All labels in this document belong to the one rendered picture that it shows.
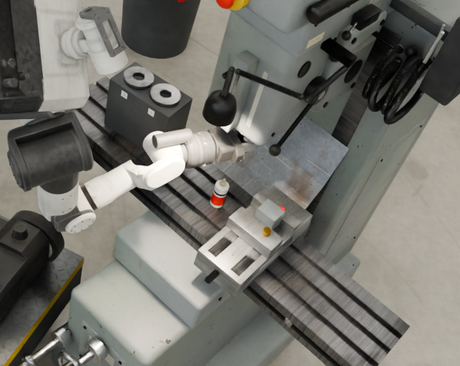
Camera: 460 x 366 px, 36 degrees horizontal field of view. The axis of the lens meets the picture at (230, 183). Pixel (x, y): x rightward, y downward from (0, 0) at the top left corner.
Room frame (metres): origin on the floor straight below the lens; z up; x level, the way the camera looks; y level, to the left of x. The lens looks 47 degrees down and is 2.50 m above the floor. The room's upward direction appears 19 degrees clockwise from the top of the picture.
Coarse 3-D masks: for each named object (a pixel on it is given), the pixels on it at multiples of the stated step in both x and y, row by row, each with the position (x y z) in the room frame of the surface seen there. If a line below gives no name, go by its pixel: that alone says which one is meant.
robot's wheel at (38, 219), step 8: (16, 216) 1.34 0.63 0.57; (24, 216) 1.34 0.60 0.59; (32, 216) 1.35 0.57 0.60; (40, 216) 1.36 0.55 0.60; (32, 224) 1.32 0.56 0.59; (40, 224) 1.33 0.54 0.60; (48, 224) 1.34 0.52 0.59; (48, 232) 1.32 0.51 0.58; (56, 232) 1.34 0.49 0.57; (56, 240) 1.32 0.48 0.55; (64, 240) 1.35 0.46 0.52; (56, 248) 1.31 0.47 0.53; (56, 256) 1.31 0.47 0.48
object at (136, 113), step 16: (112, 80) 1.53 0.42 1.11; (128, 80) 1.54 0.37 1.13; (144, 80) 1.56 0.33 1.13; (160, 80) 1.60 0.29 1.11; (112, 96) 1.52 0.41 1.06; (128, 96) 1.50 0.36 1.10; (144, 96) 1.51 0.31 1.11; (160, 96) 1.52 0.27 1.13; (176, 96) 1.54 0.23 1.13; (112, 112) 1.52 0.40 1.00; (128, 112) 1.50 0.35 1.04; (144, 112) 1.48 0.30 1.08; (160, 112) 1.47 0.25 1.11; (176, 112) 1.49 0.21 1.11; (112, 128) 1.52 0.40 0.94; (128, 128) 1.50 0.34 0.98; (144, 128) 1.48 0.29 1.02; (160, 128) 1.46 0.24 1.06; (176, 128) 1.51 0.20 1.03
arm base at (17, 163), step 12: (60, 120) 0.97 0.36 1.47; (72, 120) 0.98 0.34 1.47; (12, 132) 0.91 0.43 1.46; (24, 132) 0.92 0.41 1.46; (36, 132) 0.93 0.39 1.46; (48, 132) 0.95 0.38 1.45; (12, 144) 0.89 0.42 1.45; (84, 144) 0.94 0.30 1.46; (12, 156) 0.87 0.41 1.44; (84, 156) 0.93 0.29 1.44; (12, 168) 0.88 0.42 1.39; (24, 168) 0.85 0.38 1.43; (84, 168) 0.93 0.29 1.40; (24, 180) 0.84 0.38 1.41
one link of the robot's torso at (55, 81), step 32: (0, 0) 0.98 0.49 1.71; (32, 0) 1.04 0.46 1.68; (64, 0) 1.11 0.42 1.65; (0, 32) 0.94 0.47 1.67; (32, 32) 1.00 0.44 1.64; (64, 32) 1.07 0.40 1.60; (0, 64) 0.90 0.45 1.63; (32, 64) 0.96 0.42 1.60; (64, 64) 1.03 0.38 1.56; (0, 96) 0.86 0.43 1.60; (32, 96) 0.92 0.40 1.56; (64, 96) 0.99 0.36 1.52
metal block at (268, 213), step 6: (264, 204) 1.30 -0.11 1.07; (270, 204) 1.31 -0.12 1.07; (258, 210) 1.28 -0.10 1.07; (264, 210) 1.28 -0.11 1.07; (270, 210) 1.29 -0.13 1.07; (276, 210) 1.30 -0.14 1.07; (282, 210) 1.30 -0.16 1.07; (258, 216) 1.27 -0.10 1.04; (264, 216) 1.27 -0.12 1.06; (270, 216) 1.27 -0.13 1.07; (276, 216) 1.27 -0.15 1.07; (282, 216) 1.30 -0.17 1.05; (264, 222) 1.26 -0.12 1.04; (270, 222) 1.26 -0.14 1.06; (276, 222) 1.27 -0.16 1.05
